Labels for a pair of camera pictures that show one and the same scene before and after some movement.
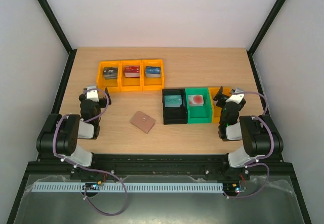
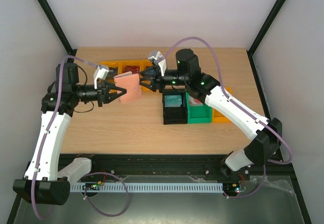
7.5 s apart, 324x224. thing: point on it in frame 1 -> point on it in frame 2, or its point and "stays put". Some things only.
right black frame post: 268,22 stays put
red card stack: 132,71 stays put
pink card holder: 143,121 -> 130,82
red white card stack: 196,100 stays put
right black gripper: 224,100 -> 155,81
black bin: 174,115 stays put
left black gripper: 104,102 -> 103,92
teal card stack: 172,100 stays put
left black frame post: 55,25 stays put
